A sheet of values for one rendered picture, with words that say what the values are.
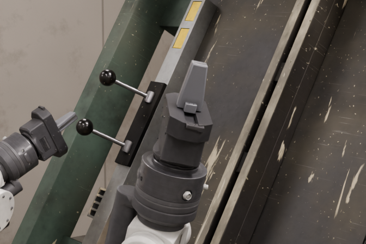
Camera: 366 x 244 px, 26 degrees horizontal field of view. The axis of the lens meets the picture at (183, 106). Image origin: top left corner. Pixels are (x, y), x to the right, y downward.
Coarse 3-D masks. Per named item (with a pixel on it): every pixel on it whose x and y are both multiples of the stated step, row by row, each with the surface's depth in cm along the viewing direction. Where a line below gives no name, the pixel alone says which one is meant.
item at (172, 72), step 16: (192, 0) 182; (208, 0) 180; (208, 16) 180; (192, 32) 178; (176, 48) 178; (192, 48) 178; (176, 64) 176; (160, 80) 177; (176, 80) 176; (160, 112) 175; (144, 144) 173; (112, 176) 174; (128, 176) 171; (112, 192) 172; (112, 208) 169; (96, 224) 171; (96, 240) 168
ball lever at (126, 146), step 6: (84, 120) 170; (78, 126) 170; (84, 126) 170; (90, 126) 170; (78, 132) 171; (84, 132) 170; (90, 132) 171; (96, 132) 172; (108, 138) 172; (114, 138) 172; (120, 144) 172; (126, 144) 172; (126, 150) 172
